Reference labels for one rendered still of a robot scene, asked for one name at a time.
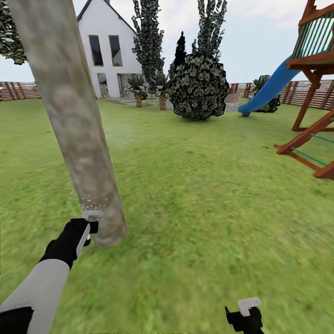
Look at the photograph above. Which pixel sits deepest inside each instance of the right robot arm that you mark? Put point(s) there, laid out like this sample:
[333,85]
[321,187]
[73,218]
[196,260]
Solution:
[248,319]

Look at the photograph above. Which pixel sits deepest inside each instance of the fixed window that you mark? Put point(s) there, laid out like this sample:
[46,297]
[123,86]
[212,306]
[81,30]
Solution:
[103,85]

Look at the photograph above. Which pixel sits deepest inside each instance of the garden chair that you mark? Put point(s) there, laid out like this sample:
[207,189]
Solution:
[233,98]

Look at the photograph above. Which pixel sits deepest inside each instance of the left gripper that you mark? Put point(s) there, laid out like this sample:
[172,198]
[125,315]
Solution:
[94,227]

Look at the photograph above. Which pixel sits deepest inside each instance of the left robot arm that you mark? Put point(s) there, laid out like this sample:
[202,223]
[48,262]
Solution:
[31,307]

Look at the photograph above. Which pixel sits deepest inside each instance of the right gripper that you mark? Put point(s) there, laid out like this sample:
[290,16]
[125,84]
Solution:
[241,323]

